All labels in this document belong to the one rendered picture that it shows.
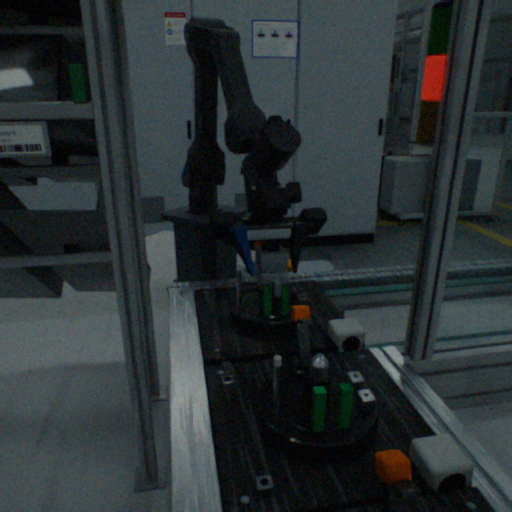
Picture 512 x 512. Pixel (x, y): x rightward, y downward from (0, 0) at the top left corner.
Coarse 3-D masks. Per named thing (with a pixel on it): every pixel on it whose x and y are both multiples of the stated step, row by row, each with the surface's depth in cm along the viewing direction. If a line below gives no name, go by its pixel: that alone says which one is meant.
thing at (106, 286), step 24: (0, 192) 53; (0, 216) 53; (24, 216) 53; (48, 216) 53; (72, 216) 53; (96, 216) 53; (24, 240) 59; (48, 240) 59; (72, 240) 59; (96, 240) 59; (72, 264) 66; (96, 264) 66; (96, 288) 76
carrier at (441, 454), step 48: (240, 384) 56; (288, 384) 53; (336, 384) 53; (384, 384) 56; (240, 432) 48; (288, 432) 45; (336, 432) 45; (384, 432) 48; (432, 432) 48; (240, 480) 42; (288, 480) 42; (336, 480) 42; (432, 480) 41
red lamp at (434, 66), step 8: (432, 56) 51; (440, 56) 50; (432, 64) 51; (440, 64) 51; (424, 72) 53; (432, 72) 52; (440, 72) 51; (424, 80) 53; (432, 80) 52; (440, 80) 51; (424, 88) 53; (432, 88) 52; (440, 88) 51; (424, 96) 53; (432, 96) 52; (440, 96) 52
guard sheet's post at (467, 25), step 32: (480, 0) 47; (480, 32) 47; (448, 64) 50; (480, 64) 48; (448, 96) 51; (448, 128) 51; (448, 160) 52; (448, 192) 54; (448, 224) 55; (448, 256) 57; (416, 288) 60; (416, 320) 61; (416, 352) 62
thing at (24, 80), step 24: (0, 48) 41; (24, 48) 41; (48, 48) 41; (72, 48) 43; (0, 72) 41; (24, 72) 41; (48, 72) 41; (0, 96) 41; (24, 96) 41; (48, 96) 41; (24, 120) 43; (48, 120) 43; (72, 120) 44; (72, 144) 51; (96, 144) 51
